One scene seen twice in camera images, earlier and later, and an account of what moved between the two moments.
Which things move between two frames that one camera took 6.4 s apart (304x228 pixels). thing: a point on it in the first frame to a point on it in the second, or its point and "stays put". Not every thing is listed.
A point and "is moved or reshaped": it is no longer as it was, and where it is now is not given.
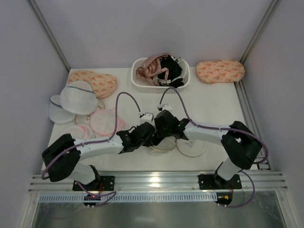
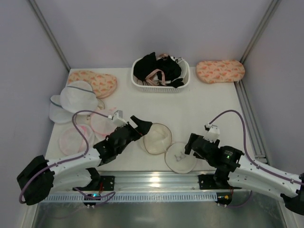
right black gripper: (160, 127) to (197, 144)
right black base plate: (214, 182) stays put
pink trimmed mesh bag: (103, 122) stays put
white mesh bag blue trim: (79, 98) stays put
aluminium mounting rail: (129, 182) stays put
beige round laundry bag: (189, 148) is moved or reshaped
